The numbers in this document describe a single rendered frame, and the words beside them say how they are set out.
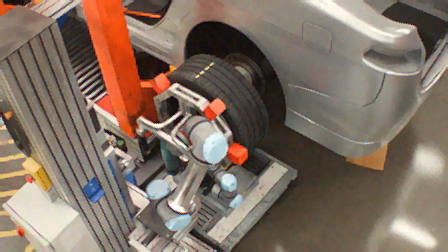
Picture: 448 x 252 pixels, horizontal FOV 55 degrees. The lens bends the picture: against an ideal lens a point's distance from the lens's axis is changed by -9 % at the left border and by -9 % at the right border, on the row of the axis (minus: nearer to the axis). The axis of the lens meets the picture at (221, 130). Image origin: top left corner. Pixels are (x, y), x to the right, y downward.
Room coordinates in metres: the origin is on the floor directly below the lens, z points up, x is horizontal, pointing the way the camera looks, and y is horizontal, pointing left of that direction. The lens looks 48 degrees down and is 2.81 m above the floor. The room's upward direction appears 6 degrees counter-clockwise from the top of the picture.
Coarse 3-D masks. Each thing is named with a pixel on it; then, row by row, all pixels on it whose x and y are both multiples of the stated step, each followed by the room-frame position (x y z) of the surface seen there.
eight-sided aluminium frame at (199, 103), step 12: (156, 96) 1.96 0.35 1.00; (168, 96) 1.88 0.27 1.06; (180, 96) 1.81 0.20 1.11; (192, 96) 1.81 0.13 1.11; (156, 108) 1.98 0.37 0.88; (204, 108) 1.72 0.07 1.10; (216, 120) 1.70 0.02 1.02; (168, 132) 1.93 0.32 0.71; (228, 132) 1.65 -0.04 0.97; (228, 144) 1.65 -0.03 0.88
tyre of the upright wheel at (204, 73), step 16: (192, 64) 2.01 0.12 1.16; (208, 64) 1.97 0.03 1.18; (224, 64) 1.96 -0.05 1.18; (176, 80) 1.95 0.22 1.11; (192, 80) 1.87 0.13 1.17; (208, 80) 1.86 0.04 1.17; (224, 80) 1.85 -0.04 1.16; (240, 80) 1.87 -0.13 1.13; (208, 96) 1.78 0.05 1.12; (224, 96) 1.76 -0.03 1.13; (240, 96) 1.79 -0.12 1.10; (256, 96) 1.82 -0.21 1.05; (224, 112) 1.71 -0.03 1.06; (240, 112) 1.72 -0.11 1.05; (256, 112) 1.76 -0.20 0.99; (240, 128) 1.66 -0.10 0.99; (256, 128) 1.71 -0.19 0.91; (240, 144) 1.64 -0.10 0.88; (256, 144) 1.71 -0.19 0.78
